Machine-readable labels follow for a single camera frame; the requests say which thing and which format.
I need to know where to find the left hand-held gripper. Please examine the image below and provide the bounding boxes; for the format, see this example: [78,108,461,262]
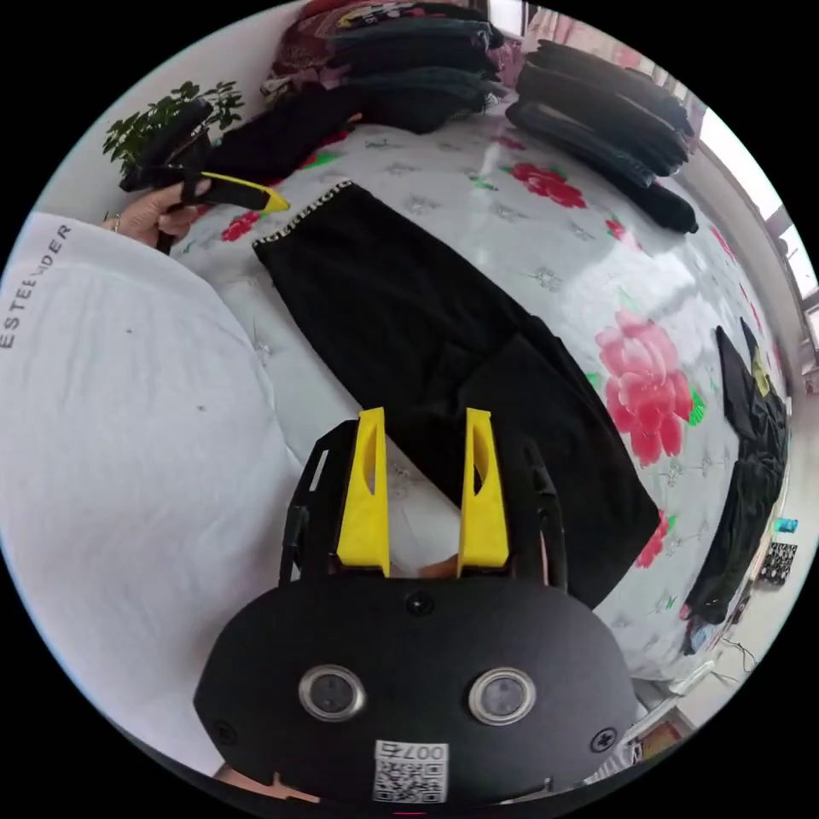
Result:
[118,97,292,256]

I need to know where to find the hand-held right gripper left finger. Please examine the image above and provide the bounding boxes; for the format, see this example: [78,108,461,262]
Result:
[336,406,392,578]

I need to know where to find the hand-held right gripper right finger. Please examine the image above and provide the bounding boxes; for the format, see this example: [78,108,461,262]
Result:
[456,407,511,578]

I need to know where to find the black pants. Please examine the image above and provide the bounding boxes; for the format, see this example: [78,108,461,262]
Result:
[252,180,662,610]

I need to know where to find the person's left forearm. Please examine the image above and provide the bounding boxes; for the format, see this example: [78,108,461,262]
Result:
[0,211,212,410]

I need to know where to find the person's left hand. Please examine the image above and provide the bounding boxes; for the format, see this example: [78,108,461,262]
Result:
[101,177,213,249]

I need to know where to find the green potted plant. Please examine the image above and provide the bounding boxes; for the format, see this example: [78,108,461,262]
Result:
[102,79,246,187]

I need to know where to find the pile of clothes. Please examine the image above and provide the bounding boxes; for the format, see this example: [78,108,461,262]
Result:
[503,38,702,235]
[258,0,520,137]

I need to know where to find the person's body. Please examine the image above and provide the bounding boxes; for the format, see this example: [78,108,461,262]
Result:
[0,357,321,779]

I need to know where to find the black garment with yellow tag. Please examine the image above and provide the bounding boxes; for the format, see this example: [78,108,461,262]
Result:
[680,316,793,627]

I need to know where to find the bed with flowered quilt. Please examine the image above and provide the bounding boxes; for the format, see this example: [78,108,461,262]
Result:
[171,105,796,684]

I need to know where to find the window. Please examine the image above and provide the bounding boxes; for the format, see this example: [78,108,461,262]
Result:
[694,105,819,392]

